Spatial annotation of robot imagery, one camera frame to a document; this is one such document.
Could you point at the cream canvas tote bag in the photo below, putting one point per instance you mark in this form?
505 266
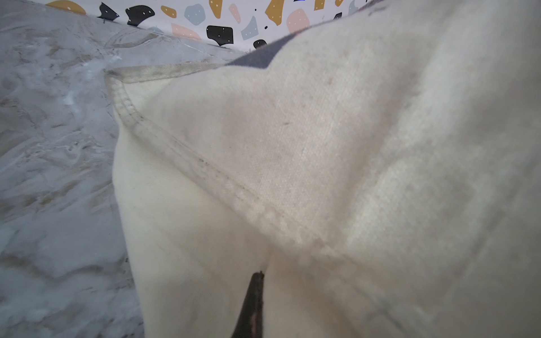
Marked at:
382 170

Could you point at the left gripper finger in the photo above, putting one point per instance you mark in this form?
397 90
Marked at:
250 320

